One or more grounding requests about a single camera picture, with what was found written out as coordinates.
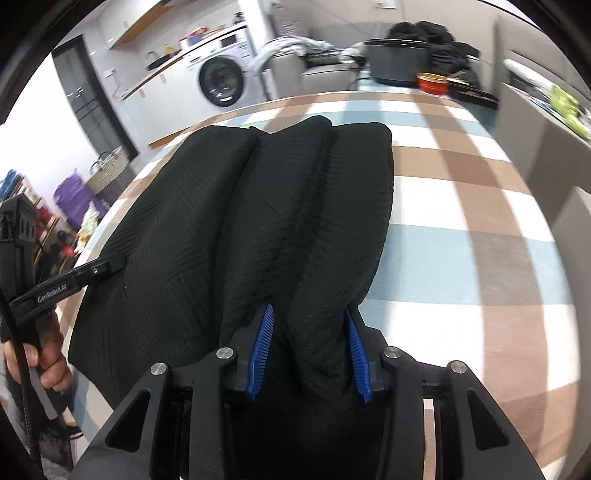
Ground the white kitchen cabinet counter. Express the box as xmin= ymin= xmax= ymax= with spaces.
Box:
xmin=123 ymin=48 xmax=211 ymax=145

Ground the black food tray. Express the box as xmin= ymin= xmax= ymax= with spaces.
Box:
xmin=447 ymin=77 xmax=499 ymax=110

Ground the purple bag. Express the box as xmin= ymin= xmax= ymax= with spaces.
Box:
xmin=53 ymin=172 xmax=107 ymax=230

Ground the grey sofa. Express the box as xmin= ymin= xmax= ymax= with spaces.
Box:
xmin=266 ymin=1 xmax=369 ymax=98

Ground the red instant noodle bowl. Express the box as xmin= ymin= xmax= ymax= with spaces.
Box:
xmin=417 ymin=72 xmax=449 ymax=96

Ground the grey side cabinet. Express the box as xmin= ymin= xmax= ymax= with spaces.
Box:
xmin=494 ymin=84 xmax=590 ymax=224

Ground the black knit sweater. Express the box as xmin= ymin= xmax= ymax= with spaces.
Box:
xmin=69 ymin=116 xmax=394 ymax=479

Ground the black electric cooker pot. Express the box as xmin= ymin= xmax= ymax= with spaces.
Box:
xmin=365 ymin=38 xmax=431 ymax=88

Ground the black clothes pile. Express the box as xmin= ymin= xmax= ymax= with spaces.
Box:
xmin=388 ymin=21 xmax=481 ymax=89

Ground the light grey garment on sofa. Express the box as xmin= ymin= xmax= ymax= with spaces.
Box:
xmin=249 ymin=35 xmax=335 ymax=74

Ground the green plush toy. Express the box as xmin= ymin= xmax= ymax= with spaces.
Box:
xmin=550 ymin=85 xmax=590 ymax=141

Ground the person left hand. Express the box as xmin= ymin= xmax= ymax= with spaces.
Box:
xmin=2 ymin=311 xmax=72 ymax=396

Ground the checkered blanket table cover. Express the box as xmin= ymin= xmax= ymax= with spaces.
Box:
xmin=59 ymin=90 xmax=583 ymax=480

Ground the white washing machine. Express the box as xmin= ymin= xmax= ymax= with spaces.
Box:
xmin=182 ymin=24 xmax=269 ymax=116

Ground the woven laundry basket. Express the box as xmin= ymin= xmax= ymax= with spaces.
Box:
xmin=86 ymin=146 xmax=135 ymax=205

